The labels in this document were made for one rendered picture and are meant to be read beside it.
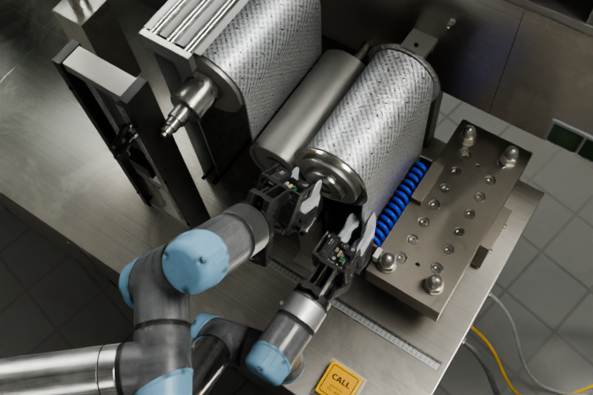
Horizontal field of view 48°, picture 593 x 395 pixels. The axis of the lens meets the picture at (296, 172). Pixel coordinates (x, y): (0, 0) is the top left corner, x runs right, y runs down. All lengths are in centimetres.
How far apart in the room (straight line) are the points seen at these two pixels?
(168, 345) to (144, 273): 10
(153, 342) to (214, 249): 15
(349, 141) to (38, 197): 84
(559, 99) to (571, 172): 145
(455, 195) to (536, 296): 112
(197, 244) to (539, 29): 63
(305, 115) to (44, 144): 75
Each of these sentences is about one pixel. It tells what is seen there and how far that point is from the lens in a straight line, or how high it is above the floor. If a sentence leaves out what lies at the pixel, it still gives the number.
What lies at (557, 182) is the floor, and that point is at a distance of 264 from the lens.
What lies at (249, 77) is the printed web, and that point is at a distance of 112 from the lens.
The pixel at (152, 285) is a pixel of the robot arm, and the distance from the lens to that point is 92.
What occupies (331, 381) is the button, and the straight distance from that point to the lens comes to 136.
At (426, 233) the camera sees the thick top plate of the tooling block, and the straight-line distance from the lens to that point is 134.
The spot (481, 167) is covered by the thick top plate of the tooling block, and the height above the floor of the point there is 103.
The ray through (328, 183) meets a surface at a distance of 110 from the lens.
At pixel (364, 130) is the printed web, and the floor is 131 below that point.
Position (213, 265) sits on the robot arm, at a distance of 84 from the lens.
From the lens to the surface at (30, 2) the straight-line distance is 185.
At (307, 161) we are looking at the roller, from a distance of 111.
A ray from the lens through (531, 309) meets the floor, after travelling 243.
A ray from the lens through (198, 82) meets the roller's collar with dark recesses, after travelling 113.
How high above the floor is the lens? 226
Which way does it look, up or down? 62 degrees down
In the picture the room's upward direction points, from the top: 9 degrees counter-clockwise
